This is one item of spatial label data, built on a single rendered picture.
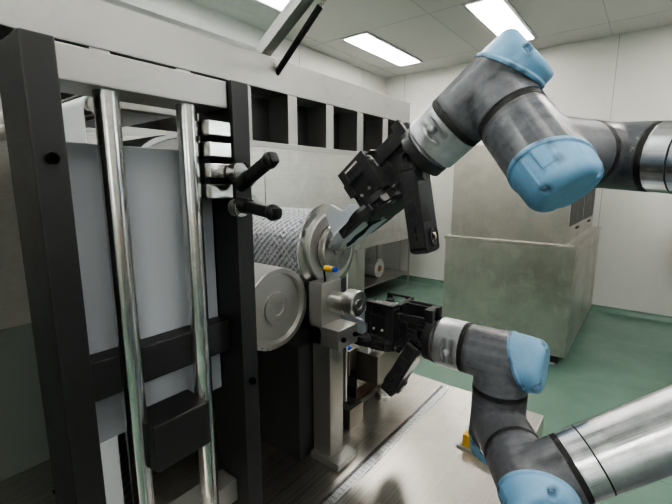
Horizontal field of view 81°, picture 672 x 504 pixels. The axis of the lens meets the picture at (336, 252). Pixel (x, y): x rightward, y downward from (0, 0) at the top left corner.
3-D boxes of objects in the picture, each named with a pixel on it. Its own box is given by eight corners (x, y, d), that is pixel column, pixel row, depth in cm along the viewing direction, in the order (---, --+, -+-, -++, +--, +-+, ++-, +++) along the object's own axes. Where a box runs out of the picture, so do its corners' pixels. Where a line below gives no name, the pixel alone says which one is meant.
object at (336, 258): (345, 276, 67) (318, 264, 61) (335, 274, 68) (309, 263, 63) (356, 234, 68) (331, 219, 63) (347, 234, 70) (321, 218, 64)
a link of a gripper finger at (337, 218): (316, 224, 64) (354, 188, 59) (334, 255, 62) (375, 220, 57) (303, 225, 61) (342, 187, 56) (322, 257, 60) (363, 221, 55)
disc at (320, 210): (305, 305, 63) (292, 215, 58) (303, 305, 63) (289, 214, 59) (358, 273, 74) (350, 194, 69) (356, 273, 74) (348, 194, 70)
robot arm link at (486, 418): (479, 488, 53) (485, 413, 51) (461, 436, 64) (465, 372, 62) (541, 493, 52) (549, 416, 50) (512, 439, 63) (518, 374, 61)
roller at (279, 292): (248, 361, 54) (244, 275, 52) (154, 321, 70) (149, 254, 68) (307, 335, 64) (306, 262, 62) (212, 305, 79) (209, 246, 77)
